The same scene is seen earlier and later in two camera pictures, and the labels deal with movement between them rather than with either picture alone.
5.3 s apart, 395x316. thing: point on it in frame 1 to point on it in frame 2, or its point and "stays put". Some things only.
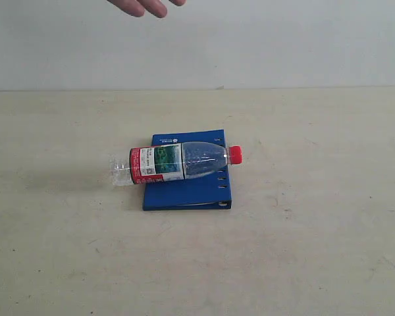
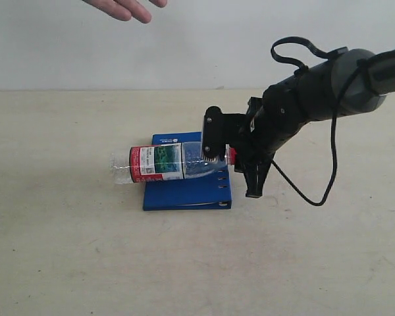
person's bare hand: (137, 8) to (123, 10)
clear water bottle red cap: (171, 162) stays put
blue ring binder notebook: (212, 191) stays put
